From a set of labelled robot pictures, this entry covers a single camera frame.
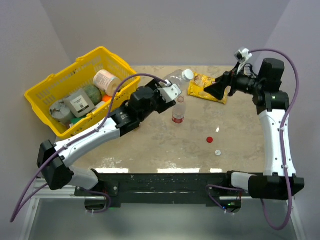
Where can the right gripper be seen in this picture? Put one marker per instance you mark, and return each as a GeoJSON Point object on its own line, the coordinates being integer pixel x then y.
{"type": "Point", "coordinates": [217, 89]}

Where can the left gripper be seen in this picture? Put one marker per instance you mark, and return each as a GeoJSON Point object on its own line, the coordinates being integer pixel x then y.
{"type": "Point", "coordinates": [164, 105]}

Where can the red label water bottle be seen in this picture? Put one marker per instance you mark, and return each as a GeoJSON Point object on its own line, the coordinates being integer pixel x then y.
{"type": "Point", "coordinates": [179, 110]}

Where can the wide clear plastic bottle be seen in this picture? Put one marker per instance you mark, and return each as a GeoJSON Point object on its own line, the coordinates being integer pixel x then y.
{"type": "Point", "coordinates": [176, 78]}

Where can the large white bottle cap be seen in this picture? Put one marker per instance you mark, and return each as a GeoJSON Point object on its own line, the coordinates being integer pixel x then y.
{"type": "Point", "coordinates": [187, 75]}

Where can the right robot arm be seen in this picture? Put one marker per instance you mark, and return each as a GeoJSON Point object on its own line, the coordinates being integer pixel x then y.
{"type": "Point", "coordinates": [279, 180]}

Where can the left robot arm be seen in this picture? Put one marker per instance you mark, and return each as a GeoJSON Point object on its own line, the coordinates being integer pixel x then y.
{"type": "Point", "coordinates": [55, 160]}

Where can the red bottle cap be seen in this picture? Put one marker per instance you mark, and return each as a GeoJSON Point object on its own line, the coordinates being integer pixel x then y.
{"type": "Point", "coordinates": [209, 139]}

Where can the small white bottle cap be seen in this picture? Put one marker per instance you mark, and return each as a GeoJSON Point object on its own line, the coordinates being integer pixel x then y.
{"type": "Point", "coordinates": [218, 152]}

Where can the yellow chips bag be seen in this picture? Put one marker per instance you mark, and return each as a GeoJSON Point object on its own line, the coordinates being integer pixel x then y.
{"type": "Point", "coordinates": [197, 85]}

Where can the orange item in basket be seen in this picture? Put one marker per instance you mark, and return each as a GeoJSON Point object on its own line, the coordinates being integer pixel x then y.
{"type": "Point", "coordinates": [106, 98]}

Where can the pink toilet paper roll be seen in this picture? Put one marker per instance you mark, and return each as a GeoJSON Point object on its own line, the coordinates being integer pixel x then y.
{"type": "Point", "coordinates": [106, 82]}

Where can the green melon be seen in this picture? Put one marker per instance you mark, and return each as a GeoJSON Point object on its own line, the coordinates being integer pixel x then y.
{"type": "Point", "coordinates": [93, 93]}

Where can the grey box with label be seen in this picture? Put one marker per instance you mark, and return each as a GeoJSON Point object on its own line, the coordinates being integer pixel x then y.
{"type": "Point", "coordinates": [79, 103]}

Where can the yellow plastic shopping basket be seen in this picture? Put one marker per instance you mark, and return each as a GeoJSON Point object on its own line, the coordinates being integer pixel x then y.
{"type": "Point", "coordinates": [76, 76]}

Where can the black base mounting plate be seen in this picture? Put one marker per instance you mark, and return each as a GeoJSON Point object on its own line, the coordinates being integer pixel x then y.
{"type": "Point", "coordinates": [207, 189]}

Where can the grey crumpled pouch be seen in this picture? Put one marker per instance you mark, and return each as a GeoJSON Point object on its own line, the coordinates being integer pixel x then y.
{"type": "Point", "coordinates": [60, 112]}

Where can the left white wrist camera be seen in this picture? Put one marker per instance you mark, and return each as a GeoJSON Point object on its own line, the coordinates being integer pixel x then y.
{"type": "Point", "coordinates": [170, 92]}

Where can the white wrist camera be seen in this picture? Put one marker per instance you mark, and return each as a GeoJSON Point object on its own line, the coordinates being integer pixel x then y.
{"type": "Point", "coordinates": [170, 92]}
{"type": "Point", "coordinates": [242, 55]}

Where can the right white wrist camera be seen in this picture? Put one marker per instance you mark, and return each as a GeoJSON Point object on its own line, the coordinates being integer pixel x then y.
{"type": "Point", "coordinates": [242, 55]}

